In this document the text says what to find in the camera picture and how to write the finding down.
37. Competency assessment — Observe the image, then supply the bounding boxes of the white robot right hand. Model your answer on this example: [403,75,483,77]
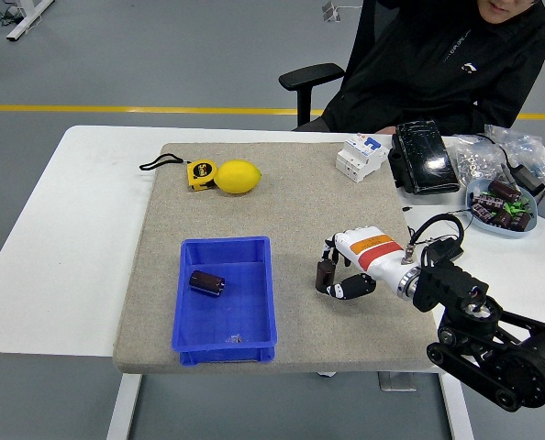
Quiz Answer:
[320,225,418,302]

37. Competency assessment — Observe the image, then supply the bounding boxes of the blue plastic box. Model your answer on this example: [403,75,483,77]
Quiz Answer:
[170,236,278,367]

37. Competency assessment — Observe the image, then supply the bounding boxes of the small black flat device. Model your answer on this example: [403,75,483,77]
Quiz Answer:
[426,240,465,263]

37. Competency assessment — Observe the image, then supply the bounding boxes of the grey-brown fabric mat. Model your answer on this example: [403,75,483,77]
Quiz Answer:
[112,141,444,375]

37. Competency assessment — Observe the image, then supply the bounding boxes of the white circuit breaker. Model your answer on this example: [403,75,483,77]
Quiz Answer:
[335,132,391,183]

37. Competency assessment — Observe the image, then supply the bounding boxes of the black wrapped case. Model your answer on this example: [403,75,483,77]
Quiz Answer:
[386,119,461,196]

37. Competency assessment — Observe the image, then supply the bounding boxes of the light blue bowl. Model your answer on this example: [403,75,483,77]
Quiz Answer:
[464,177,539,239]

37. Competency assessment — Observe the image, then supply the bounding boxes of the clear bag of metal washers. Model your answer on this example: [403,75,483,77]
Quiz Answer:
[450,133,512,189]

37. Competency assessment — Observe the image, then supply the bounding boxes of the green plastic connector pieces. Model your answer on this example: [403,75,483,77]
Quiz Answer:
[505,195,534,216]

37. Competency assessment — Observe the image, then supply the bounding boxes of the yellow lemon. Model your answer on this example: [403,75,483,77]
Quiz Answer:
[213,159,262,195]

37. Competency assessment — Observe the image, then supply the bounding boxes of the black power adapter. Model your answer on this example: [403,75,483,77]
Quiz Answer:
[473,132,545,198]

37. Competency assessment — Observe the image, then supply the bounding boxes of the white table leg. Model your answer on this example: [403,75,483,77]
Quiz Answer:
[439,373,475,440]
[106,373,143,440]

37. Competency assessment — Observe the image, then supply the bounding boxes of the person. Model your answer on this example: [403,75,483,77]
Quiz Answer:
[295,0,545,137]

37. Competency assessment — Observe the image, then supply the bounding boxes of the clear bag of blue parts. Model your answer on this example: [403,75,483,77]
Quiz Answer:
[483,124,545,184]

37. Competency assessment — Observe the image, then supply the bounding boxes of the black office chair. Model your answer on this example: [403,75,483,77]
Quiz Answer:
[279,0,393,126]

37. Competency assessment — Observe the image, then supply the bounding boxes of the yellow tape measure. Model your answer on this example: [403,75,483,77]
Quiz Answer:
[139,153,218,192]

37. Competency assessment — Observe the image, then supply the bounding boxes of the white floor stand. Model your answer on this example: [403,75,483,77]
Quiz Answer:
[321,0,363,23]

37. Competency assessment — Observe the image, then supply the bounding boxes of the grey metal table bracket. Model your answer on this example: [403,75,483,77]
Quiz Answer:
[376,371,418,392]

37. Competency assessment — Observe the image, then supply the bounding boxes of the white desk frame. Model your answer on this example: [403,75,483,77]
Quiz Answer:
[6,0,56,42]

